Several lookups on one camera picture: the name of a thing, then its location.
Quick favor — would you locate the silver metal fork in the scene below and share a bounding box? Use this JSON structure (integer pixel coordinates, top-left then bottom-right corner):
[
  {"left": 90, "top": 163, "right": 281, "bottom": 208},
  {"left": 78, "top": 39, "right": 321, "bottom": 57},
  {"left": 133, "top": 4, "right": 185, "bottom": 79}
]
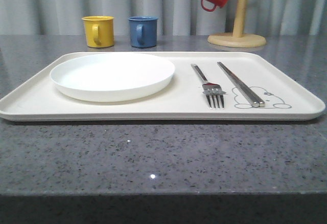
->
[{"left": 191, "top": 64, "right": 226, "bottom": 109}]

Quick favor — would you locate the wooden mug tree stand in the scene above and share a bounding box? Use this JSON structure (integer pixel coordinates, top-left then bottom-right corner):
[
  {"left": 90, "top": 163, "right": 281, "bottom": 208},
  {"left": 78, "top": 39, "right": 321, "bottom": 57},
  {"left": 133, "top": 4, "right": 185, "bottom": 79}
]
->
[{"left": 207, "top": 0, "right": 266, "bottom": 48}]

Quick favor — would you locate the yellow mug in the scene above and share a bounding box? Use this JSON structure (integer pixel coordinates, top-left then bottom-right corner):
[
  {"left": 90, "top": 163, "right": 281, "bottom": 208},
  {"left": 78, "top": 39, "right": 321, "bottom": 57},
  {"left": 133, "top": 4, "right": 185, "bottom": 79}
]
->
[{"left": 82, "top": 16, "right": 114, "bottom": 48}]

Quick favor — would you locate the blue mug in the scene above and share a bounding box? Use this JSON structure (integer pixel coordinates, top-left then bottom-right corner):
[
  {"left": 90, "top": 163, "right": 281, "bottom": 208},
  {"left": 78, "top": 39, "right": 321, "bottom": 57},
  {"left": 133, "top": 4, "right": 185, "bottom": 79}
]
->
[{"left": 128, "top": 16, "right": 158, "bottom": 48}]

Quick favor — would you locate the beige rabbit serving tray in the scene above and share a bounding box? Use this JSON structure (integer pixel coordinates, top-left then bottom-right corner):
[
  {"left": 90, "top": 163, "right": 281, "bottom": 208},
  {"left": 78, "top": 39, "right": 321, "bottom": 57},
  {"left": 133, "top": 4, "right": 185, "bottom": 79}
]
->
[{"left": 1, "top": 52, "right": 325, "bottom": 121}]

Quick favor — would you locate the white round plate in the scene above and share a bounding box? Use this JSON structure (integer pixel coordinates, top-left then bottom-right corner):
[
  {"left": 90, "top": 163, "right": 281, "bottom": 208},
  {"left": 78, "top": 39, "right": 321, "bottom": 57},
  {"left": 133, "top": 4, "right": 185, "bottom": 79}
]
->
[{"left": 50, "top": 52, "right": 175, "bottom": 102}]

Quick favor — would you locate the grey pleated curtain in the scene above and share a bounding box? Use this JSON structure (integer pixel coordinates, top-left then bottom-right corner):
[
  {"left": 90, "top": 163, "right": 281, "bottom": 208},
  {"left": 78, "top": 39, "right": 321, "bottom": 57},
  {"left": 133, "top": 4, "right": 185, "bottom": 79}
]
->
[{"left": 1, "top": 0, "right": 326, "bottom": 36}]

